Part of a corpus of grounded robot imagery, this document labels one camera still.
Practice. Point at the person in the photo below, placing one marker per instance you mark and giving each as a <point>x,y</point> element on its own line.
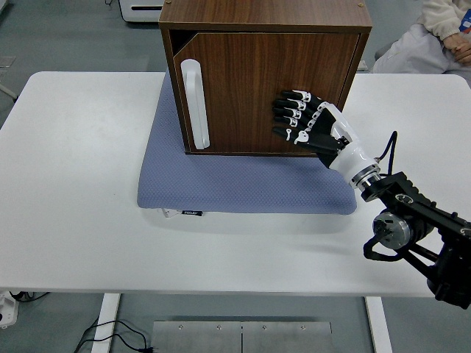
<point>423,48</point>

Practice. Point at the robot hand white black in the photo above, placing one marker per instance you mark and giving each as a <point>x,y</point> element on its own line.
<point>349,154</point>

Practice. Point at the black mat label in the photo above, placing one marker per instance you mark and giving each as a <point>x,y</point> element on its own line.
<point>193,213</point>

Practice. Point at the white mat tag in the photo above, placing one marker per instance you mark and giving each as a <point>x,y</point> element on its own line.
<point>170,213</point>

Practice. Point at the white stand leg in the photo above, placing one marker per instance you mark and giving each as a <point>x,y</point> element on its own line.
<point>8,90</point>

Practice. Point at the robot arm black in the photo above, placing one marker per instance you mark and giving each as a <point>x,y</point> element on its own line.
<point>416,206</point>

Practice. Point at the grey metal plate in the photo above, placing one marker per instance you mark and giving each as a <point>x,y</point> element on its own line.
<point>198,338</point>
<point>287,338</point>

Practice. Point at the brown wooden cabinet body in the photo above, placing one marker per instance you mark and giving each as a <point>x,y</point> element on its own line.
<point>257,14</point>

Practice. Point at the white power strip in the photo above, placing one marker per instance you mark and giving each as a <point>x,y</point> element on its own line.
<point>7,310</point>

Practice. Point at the brown wooden cabinet door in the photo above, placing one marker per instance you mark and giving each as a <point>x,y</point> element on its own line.
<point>250,81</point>

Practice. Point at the clear floor cover plate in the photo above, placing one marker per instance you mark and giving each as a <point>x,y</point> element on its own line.
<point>7,61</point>

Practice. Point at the white appliance with slot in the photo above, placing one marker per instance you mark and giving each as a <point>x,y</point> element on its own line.
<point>141,11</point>

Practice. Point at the blue textured mat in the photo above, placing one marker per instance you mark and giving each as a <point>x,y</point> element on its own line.
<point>239,184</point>

